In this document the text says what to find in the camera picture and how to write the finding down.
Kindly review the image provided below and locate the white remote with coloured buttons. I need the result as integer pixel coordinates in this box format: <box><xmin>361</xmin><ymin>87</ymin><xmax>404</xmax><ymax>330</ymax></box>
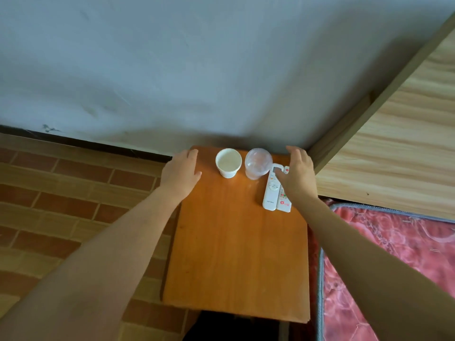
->
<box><xmin>276</xmin><ymin>166</ymin><xmax>292</xmax><ymax>213</ymax></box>

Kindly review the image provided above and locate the orange wooden bedside table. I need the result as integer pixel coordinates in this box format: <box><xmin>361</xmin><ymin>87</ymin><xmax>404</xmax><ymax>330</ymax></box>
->
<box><xmin>162</xmin><ymin>145</ymin><xmax>311</xmax><ymax>323</ymax></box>

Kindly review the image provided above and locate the person's left forearm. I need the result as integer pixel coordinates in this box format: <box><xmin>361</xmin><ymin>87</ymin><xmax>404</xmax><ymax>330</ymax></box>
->
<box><xmin>0</xmin><ymin>186</ymin><xmax>182</xmax><ymax>341</ymax></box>

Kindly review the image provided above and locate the person's left hand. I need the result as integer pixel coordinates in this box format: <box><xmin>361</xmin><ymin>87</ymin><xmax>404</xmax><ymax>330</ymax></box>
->
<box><xmin>160</xmin><ymin>149</ymin><xmax>202</xmax><ymax>202</ymax></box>

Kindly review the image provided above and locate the person's right hand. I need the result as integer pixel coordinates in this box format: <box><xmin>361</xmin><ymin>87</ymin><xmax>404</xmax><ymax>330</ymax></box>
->
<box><xmin>274</xmin><ymin>145</ymin><xmax>319</xmax><ymax>203</ymax></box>

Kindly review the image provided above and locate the white paper cup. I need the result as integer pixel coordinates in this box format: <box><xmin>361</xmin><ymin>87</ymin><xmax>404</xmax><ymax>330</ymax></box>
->
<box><xmin>215</xmin><ymin>148</ymin><xmax>242</xmax><ymax>179</ymax></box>

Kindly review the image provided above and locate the light wooden headboard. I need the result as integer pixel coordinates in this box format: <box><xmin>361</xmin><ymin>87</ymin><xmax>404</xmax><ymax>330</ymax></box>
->
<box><xmin>309</xmin><ymin>14</ymin><xmax>455</xmax><ymax>221</ymax></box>

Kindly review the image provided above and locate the white remote control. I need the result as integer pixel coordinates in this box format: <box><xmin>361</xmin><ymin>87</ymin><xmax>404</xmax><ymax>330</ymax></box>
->
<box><xmin>262</xmin><ymin>165</ymin><xmax>285</xmax><ymax>211</ymax></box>

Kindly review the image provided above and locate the person's right forearm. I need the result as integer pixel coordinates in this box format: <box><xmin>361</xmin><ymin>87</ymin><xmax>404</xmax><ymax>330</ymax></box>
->
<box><xmin>293</xmin><ymin>195</ymin><xmax>455</xmax><ymax>341</ymax></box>

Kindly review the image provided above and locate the clear plastic cup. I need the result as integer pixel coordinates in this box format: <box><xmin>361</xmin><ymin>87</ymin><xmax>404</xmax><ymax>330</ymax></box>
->
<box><xmin>245</xmin><ymin>148</ymin><xmax>273</xmax><ymax>181</ymax></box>

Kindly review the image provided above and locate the red floral mattress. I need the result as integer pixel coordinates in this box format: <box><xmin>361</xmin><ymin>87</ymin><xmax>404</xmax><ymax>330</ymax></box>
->
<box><xmin>309</xmin><ymin>199</ymin><xmax>455</xmax><ymax>341</ymax></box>

